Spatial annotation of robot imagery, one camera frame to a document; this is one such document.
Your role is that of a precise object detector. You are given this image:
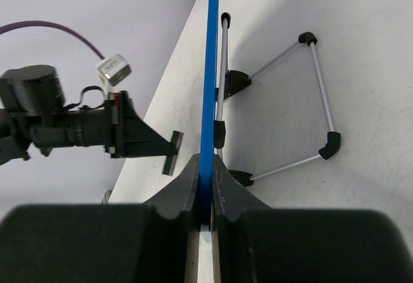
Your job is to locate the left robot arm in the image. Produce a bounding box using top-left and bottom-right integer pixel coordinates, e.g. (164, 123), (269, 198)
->
(1, 65), (178, 164)

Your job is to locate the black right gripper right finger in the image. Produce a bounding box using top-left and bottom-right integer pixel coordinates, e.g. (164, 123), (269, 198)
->
(212, 156), (412, 282)

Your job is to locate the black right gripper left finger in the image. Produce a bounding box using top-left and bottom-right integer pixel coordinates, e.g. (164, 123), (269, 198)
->
(1, 155), (199, 282)

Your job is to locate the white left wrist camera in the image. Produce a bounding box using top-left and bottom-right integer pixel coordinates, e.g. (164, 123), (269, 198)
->
(96, 54), (132, 86)

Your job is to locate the metal whiteboard stand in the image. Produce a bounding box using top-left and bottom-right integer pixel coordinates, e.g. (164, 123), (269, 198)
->
(214, 12), (342, 187)

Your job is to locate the blue framed whiteboard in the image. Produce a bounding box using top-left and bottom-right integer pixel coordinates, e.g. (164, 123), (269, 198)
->
(197, 0), (219, 243)

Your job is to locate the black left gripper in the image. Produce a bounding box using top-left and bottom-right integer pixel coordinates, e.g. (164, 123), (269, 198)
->
(104, 91), (173, 159)

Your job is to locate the left aluminium side rail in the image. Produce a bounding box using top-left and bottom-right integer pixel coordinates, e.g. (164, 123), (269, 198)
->
(101, 190), (112, 204)

